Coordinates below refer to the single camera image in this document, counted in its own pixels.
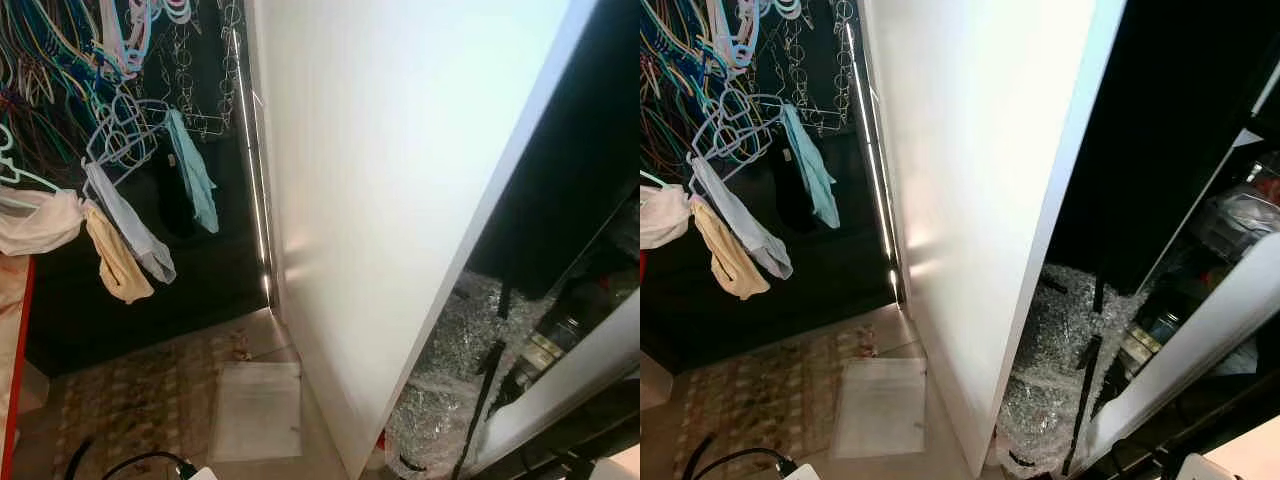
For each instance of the white fridge door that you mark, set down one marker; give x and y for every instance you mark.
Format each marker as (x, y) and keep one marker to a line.
(560, 385)
(1190, 340)

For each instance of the white fridge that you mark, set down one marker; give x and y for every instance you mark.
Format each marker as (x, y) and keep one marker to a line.
(990, 200)
(380, 200)

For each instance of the teal plastic hanger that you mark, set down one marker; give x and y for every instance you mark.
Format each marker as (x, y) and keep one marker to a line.
(30, 180)
(650, 180)

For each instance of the yellow cloth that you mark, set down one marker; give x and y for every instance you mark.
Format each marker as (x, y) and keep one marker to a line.
(732, 262)
(118, 265)

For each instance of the pale grey cloth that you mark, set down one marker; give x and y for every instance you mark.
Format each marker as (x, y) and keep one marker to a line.
(135, 235)
(750, 230)

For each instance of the dark glass jar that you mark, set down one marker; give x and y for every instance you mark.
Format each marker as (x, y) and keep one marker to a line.
(545, 350)
(1150, 335)

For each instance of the black hanging garment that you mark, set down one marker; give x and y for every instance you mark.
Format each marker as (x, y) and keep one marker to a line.
(795, 200)
(172, 200)

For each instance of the purple plastic hanger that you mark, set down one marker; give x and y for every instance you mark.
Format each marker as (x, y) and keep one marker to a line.
(735, 105)
(125, 110)

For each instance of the teal hanging cloth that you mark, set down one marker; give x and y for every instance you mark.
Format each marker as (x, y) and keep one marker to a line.
(195, 175)
(815, 170)

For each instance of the patterned floor rug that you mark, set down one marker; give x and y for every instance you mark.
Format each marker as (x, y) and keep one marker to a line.
(140, 400)
(760, 400)

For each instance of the clear bubble wrap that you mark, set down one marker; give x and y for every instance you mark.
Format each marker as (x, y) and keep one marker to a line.
(1050, 330)
(450, 340)

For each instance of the pale pink plastic hanger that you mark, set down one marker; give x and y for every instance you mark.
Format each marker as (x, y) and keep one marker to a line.
(740, 40)
(135, 45)

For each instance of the vertical light strip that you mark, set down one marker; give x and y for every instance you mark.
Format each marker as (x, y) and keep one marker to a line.
(255, 200)
(878, 200)

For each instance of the metal clip drying rack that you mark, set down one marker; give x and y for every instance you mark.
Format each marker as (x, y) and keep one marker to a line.
(815, 65)
(205, 70)

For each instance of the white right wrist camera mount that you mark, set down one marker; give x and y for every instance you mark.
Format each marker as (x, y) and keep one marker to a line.
(608, 470)
(1205, 468)

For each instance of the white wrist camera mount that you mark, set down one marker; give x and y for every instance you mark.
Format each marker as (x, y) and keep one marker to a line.
(608, 470)
(203, 474)
(1205, 468)
(803, 472)

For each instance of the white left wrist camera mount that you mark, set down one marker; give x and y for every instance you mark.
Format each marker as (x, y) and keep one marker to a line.
(803, 472)
(203, 474)

